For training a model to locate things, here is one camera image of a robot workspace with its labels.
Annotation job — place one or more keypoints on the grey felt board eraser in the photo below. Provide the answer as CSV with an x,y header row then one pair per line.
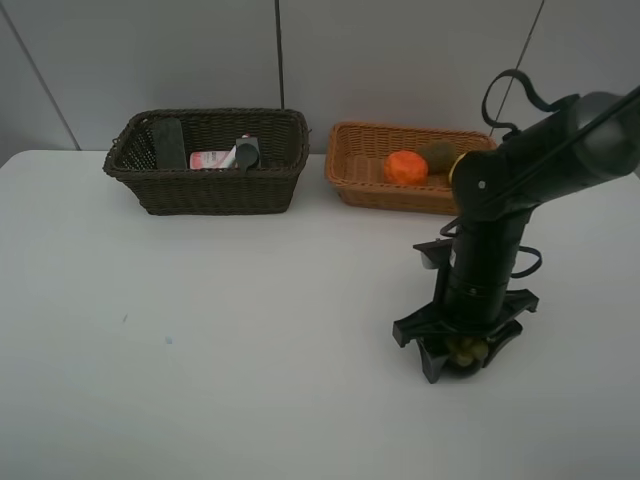
x,y
169,144

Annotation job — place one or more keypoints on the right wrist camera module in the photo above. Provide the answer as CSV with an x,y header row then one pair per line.
x,y
434,254

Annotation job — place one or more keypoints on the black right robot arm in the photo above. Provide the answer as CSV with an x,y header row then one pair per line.
x,y
586,141

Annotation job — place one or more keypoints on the pink bottle white cap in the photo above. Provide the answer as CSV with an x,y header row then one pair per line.
x,y
207,159

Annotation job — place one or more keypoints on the yellow lemon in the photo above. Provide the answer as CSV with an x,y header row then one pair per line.
x,y
453,167

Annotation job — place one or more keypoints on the dark mangosteen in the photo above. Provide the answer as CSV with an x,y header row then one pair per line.
x,y
466,355

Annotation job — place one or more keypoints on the orange wicker basket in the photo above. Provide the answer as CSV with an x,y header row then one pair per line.
x,y
355,157

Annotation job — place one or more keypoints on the orange mandarin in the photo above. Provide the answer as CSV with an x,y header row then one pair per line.
x,y
405,168

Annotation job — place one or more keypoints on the dark brown wicker basket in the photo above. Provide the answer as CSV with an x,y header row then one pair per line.
x,y
283,138

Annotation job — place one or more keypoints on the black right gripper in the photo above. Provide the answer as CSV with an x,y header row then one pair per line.
x,y
465,317

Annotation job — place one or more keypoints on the brown kiwi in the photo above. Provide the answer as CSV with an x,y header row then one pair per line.
x,y
439,156

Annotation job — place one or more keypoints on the dark green ink bottle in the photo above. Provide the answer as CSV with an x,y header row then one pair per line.
x,y
247,154

